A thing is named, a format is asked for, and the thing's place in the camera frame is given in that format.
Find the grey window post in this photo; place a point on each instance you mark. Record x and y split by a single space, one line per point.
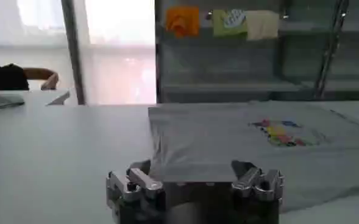
74 61

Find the grey metal shelf with clothes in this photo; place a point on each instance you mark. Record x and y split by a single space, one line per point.
228 67

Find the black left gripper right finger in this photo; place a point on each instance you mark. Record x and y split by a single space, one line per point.
258 184

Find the black jacket with pale stripe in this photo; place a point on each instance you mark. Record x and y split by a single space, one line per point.
4 77

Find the grey shirt with colourful print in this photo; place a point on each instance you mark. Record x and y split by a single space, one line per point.
215 137

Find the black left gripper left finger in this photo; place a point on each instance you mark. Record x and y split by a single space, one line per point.
136 185

